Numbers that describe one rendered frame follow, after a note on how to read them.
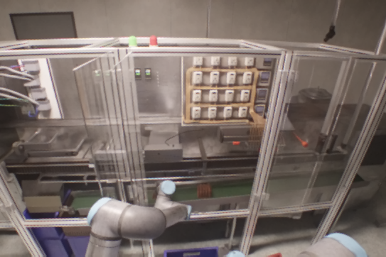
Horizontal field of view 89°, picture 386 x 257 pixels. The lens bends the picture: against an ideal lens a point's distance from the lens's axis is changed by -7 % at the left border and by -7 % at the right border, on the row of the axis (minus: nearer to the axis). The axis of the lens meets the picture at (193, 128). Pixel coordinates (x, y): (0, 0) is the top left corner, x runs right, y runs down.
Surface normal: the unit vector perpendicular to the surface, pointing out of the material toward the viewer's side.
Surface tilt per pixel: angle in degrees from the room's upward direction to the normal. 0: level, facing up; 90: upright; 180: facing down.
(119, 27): 90
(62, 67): 90
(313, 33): 90
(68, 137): 90
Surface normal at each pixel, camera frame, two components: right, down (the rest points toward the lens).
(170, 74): 0.10, 0.45
